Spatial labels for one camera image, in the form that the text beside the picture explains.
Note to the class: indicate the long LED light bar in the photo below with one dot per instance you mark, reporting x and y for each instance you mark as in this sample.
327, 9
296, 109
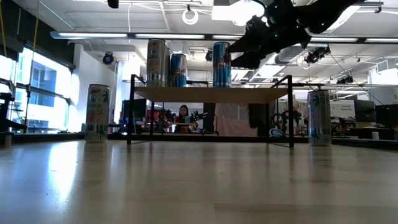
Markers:
93, 35

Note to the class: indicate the white sign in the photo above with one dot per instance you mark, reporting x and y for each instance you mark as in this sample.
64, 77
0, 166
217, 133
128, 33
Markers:
343, 109

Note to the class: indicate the black equipment stand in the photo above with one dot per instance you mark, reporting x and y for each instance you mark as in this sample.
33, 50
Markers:
4, 109

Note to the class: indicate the black aluminium rig frame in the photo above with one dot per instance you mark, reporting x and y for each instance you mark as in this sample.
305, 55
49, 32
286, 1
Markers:
62, 137

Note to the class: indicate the grey block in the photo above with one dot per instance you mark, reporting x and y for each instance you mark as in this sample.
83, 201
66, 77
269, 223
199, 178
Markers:
5, 140

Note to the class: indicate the black round spotlight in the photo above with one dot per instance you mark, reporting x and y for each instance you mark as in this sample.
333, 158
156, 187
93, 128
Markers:
108, 58
210, 55

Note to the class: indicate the large bright window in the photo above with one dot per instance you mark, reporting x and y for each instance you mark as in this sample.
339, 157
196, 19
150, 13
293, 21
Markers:
46, 102

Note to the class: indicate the white cup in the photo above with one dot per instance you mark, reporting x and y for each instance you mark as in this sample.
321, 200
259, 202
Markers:
375, 135

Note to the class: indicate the white pipes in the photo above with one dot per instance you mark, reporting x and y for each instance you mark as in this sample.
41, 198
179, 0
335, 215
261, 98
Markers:
267, 72

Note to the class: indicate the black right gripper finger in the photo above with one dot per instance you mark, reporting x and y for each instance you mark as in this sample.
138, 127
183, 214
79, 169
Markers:
252, 42
252, 61

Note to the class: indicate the pink white cloth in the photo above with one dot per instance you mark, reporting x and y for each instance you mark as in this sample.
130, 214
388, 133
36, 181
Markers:
231, 119

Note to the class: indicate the white blue helmet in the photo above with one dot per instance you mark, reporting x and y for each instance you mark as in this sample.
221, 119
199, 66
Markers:
275, 133

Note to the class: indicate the small black robot arm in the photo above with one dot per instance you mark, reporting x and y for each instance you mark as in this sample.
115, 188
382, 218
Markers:
199, 116

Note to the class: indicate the silver ribbed ventilation duct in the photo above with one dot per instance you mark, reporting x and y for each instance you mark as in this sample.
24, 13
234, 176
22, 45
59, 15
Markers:
290, 55

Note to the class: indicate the black hanging cloth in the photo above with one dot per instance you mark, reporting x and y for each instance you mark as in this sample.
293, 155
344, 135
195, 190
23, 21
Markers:
209, 116
258, 115

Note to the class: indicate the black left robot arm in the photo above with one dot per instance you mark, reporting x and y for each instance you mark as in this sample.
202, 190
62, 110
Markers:
112, 3

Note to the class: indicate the black monitor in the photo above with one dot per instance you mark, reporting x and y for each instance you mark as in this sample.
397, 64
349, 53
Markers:
387, 115
364, 111
134, 109

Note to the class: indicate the black mounted camera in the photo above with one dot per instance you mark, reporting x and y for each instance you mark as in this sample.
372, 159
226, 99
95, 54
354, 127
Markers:
345, 80
315, 56

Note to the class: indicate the person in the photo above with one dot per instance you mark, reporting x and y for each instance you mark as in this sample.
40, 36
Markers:
183, 115

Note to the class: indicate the wooden shelf black metal frame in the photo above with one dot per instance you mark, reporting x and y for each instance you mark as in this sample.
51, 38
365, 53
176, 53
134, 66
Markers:
211, 95

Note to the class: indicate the colourful poster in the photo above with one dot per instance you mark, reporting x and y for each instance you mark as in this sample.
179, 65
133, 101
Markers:
301, 109

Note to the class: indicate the white Celsius can palm print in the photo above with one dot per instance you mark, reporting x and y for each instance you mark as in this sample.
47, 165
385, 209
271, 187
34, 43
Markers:
97, 115
319, 118

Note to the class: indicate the blue silver Red Bull can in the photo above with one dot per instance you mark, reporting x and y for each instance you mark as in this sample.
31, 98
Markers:
178, 71
221, 65

